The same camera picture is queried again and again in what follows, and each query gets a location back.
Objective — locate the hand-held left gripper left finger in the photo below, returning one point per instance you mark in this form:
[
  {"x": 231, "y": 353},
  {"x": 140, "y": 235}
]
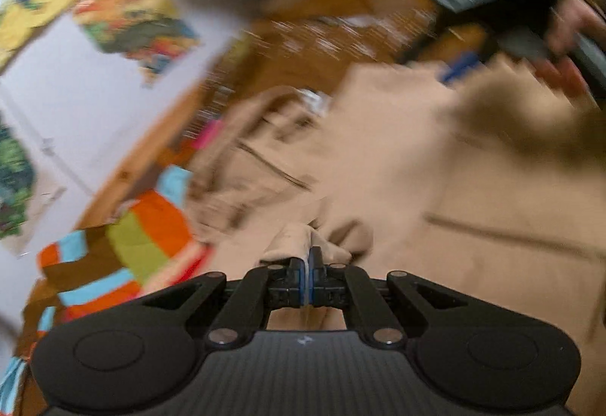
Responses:
[{"x": 301, "y": 284}]

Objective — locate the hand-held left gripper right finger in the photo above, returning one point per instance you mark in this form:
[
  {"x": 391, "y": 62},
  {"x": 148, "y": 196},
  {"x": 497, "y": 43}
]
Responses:
[{"x": 316, "y": 286}]

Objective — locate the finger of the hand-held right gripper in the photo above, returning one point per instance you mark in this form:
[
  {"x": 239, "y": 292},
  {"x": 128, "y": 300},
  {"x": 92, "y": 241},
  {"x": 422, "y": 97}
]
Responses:
[{"x": 458, "y": 67}]

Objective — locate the beige large garment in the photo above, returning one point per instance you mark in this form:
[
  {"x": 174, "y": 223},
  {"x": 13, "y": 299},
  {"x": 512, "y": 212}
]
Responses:
[{"x": 426, "y": 160}]

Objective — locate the person's right hand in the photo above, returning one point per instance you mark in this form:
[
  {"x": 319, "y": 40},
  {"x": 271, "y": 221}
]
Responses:
[{"x": 570, "y": 23}]

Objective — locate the colourful striped blanket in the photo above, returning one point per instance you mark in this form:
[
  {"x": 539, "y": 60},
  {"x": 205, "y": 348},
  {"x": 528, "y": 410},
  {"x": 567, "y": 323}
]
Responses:
[{"x": 142, "y": 236}]

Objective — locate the wooden bed frame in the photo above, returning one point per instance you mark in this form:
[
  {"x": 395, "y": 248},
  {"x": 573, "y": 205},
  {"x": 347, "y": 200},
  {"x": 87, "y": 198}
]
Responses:
[{"x": 123, "y": 179}]

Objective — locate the green and red wall poster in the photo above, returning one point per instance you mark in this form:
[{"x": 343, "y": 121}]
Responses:
[{"x": 14, "y": 179}]

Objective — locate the orange and green wall poster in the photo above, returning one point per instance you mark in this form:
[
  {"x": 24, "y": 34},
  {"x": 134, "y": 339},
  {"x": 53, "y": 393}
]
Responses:
[{"x": 137, "y": 23}]

